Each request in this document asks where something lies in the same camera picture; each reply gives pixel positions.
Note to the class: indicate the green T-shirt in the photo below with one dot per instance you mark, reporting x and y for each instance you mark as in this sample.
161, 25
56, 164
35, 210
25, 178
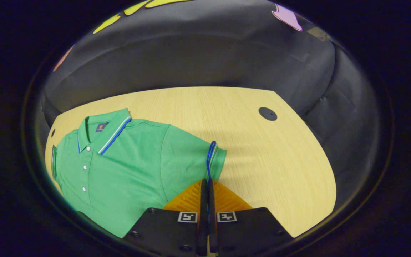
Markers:
127, 171

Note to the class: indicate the black backdrop cloth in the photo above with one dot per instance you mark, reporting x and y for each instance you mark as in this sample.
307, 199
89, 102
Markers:
191, 64

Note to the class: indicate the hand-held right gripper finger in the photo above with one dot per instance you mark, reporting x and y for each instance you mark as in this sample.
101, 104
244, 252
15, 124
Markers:
203, 221
212, 228

